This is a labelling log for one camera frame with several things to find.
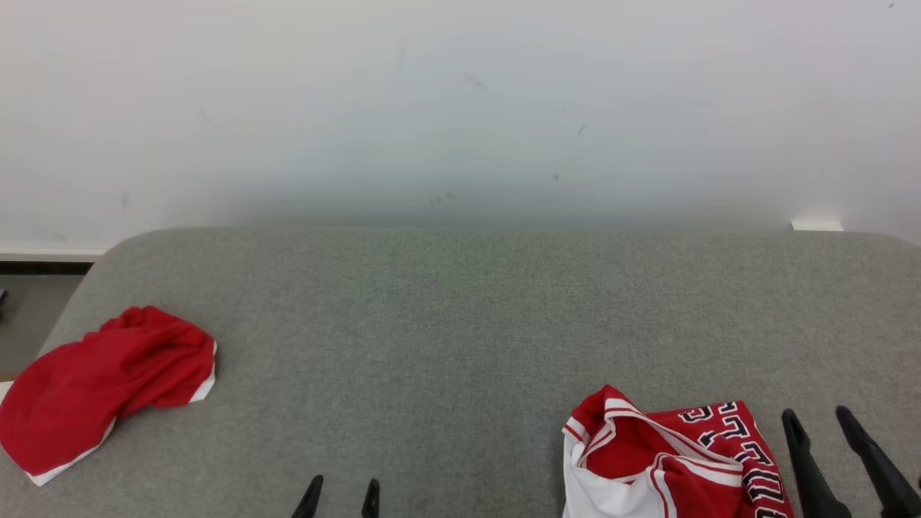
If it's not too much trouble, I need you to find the red shorts white side stripe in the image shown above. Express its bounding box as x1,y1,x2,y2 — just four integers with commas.
0,306,217,486

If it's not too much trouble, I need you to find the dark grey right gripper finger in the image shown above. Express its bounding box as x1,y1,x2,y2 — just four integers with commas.
782,409,853,518
835,406,921,518

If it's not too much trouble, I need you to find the grey fabric table cover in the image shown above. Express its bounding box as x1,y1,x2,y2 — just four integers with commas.
0,227,921,518

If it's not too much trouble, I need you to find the red basketball jersey white trim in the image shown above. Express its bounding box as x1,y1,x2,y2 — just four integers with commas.
561,385,796,518

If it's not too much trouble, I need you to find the white wall baseboard strip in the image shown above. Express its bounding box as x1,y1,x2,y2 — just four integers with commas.
0,243,109,261

